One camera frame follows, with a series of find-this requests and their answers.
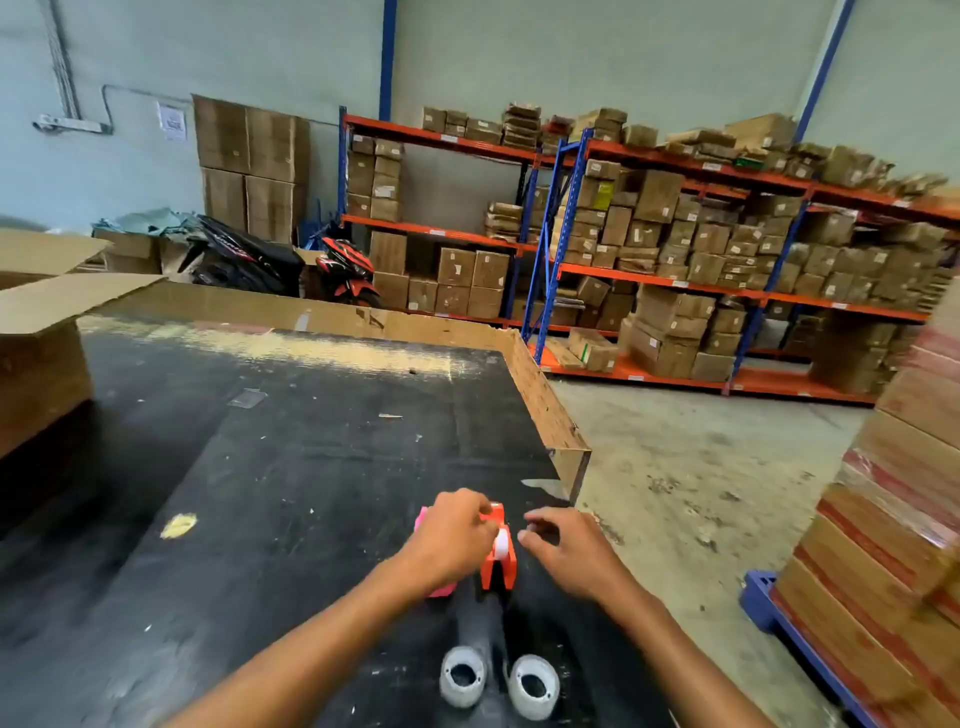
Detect person's left hand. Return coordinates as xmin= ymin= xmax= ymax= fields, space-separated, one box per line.
xmin=395 ymin=488 xmax=502 ymax=598

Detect person's right hand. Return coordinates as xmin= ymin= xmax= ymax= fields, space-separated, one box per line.
xmin=517 ymin=506 xmax=639 ymax=605

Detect pink tape dispenser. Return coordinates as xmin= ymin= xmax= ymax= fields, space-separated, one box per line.
xmin=413 ymin=506 xmax=457 ymax=599

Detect orange tape dispenser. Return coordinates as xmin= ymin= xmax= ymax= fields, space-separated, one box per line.
xmin=479 ymin=502 xmax=519 ymax=592

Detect white tape roll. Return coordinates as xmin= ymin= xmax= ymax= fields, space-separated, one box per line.
xmin=439 ymin=646 xmax=487 ymax=710
xmin=507 ymin=654 xmax=561 ymax=721

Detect person's left forearm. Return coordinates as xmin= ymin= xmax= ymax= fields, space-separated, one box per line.
xmin=161 ymin=558 xmax=436 ymax=728

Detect person's right forearm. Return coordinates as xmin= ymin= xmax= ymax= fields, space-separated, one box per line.
xmin=599 ymin=583 xmax=778 ymax=728

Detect blue plastic pallet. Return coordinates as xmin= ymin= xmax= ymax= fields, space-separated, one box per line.
xmin=740 ymin=569 xmax=890 ymax=728

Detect cardboard table edge strip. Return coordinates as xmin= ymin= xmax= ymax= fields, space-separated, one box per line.
xmin=97 ymin=279 xmax=594 ymax=505

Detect wide orange blue shelf rack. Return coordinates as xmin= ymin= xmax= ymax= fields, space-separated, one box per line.
xmin=521 ymin=127 xmax=960 ymax=410

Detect red and black scooter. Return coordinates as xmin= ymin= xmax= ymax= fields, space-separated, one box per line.
xmin=314 ymin=236 xmax=384 ymax=309

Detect stack of red striped cartons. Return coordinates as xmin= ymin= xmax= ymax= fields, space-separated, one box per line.
xmin=770 ymin=277 xmax=960 ymax=728

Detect large brown cardboard box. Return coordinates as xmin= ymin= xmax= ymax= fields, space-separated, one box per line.
xmin=244 ymin=175 xmax=306 ymax=246
xmin=192 ymin=94 xmax=251 ymax=175
xmin=200 ymin=167 xmax=249 ymax=234
xmin=247 ymin=106 xmax=311 ymax=185

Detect narrow orange blue shelf rack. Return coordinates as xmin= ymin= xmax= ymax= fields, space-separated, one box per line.
xmin=337 ymin=107 xmax=541 ymax=331

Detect low brown cardboard boxes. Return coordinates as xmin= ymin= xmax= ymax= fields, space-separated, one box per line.
xmin=93 ymin=228 xmax=189 ymax=277

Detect green tarp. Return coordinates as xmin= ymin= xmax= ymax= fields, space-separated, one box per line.
xmin=91 ymin=207 xmax=202 ymax=238

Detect open brown cardboard box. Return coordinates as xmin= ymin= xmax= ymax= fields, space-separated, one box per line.
xmin=0 ymin=228 xmax=166 ymax=459

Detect blue steel column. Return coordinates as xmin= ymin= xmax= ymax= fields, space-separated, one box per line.
xmin=377 ymin=0 xmax=400 ymax=123
xmin=793 ymin=0 xmax=858 ymax=145

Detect white wall cable conduit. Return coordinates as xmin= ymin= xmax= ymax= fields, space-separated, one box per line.
xmin=32 ymin=0 xmax=114 ymax=136

